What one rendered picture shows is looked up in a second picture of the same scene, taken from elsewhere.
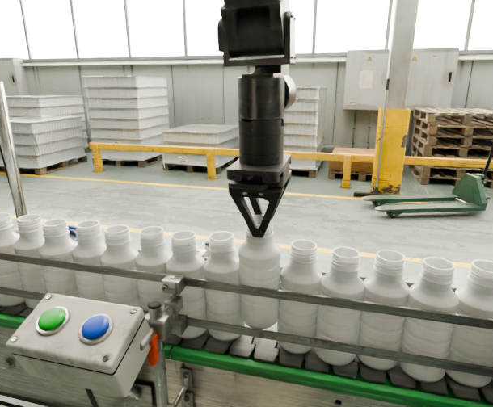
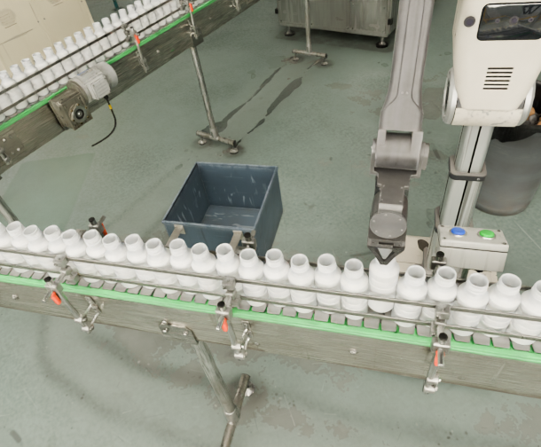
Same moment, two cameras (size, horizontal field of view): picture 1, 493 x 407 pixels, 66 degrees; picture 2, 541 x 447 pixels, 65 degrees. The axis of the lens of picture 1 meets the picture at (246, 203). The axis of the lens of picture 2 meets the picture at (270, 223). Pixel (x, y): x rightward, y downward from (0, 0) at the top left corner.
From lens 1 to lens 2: 1.16 m
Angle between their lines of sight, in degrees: 117
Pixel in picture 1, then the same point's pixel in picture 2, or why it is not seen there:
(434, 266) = (273, 263)
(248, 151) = not seen: hidden behind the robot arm
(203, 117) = not seen: outside the picture
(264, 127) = not seen: hidden behind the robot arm
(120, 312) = (451, 238)
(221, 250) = (411, 270)
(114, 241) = (505, 278)
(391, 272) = (301, 258)
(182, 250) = (442, 271)
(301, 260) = (355, 263)
